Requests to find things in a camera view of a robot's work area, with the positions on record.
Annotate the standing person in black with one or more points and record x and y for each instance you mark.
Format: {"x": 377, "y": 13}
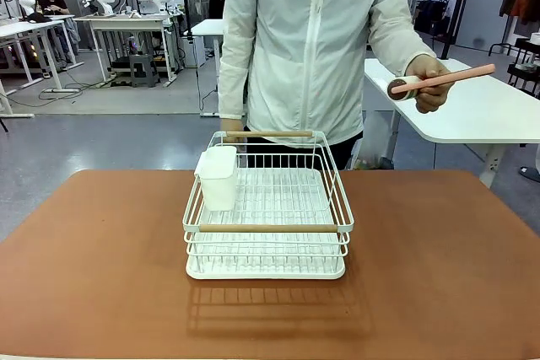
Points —
{"x": 217, "y": 1}

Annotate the white workbench with robot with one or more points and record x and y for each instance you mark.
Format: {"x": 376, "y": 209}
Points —
{"x": 34, "y": 52}

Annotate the white desk with robots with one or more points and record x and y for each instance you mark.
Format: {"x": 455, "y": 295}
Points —
{"x": 126, "y": 39}

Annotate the white side table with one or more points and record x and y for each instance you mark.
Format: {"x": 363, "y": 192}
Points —
{"x": 460, "y": 107}

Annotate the small white desk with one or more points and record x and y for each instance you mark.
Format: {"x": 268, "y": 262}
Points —
{"x": 208, "y": 65}

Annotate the person in white jacket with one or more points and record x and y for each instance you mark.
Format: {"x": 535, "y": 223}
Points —
{"x": 314, "y": 48}

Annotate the black tripod stand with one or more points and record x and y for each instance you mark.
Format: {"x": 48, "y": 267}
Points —
{"x": 462, "y": 1}

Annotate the person's left hand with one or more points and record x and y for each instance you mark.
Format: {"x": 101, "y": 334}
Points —
{"x": 428, "y": 86}

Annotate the white plastic cutlery cup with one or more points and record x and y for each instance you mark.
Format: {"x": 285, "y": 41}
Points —
{"x": 218, "y": 183}

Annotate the black clothes rack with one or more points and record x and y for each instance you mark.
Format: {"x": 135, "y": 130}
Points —
{"x": 523, "y": 48}

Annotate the grey plastic step stool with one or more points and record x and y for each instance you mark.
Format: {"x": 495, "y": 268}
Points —
{"x": 142, "y": 70}

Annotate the person's right hand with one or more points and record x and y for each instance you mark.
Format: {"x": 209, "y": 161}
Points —
{"x": 233, "y": 125}

